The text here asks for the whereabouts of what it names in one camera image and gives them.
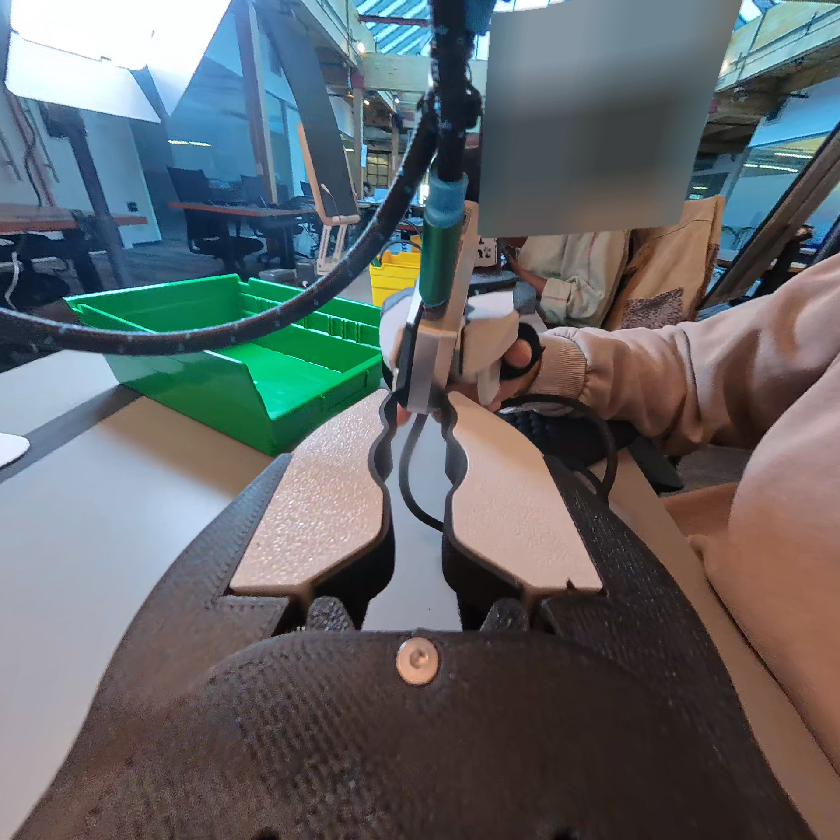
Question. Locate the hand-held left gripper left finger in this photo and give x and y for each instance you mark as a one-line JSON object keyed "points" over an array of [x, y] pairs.
{"points": [[315, 518]]}

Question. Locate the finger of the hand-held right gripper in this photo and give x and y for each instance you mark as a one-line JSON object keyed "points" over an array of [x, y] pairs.
{"points": [[469, 256], [397, 328]]}

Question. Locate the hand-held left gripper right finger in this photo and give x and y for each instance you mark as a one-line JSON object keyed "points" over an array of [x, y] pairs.
{"points": [[518, 518]]}

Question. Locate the green plastic bin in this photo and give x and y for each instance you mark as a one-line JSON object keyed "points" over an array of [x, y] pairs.
{"points": [[197, 387]]}

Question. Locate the person's right forearm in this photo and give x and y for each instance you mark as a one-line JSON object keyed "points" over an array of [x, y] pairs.
{"points": [[656, 374]]}

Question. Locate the person's right hand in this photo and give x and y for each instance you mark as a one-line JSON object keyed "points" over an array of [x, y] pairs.
{"points": [[522, 394]]}

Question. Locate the yellow plastic bin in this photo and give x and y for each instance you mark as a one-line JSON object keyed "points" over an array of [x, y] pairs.
{"points": [[394, 282]]}

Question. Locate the beige jacket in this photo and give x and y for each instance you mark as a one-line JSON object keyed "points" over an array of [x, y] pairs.
{"points": [[669, 256]]}

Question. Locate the black office chair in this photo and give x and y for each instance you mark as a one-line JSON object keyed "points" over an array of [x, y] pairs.
{"points": [[210, 229]]}

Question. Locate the bright white light panel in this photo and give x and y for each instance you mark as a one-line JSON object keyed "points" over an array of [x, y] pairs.
{"points": [[79, 39]]}

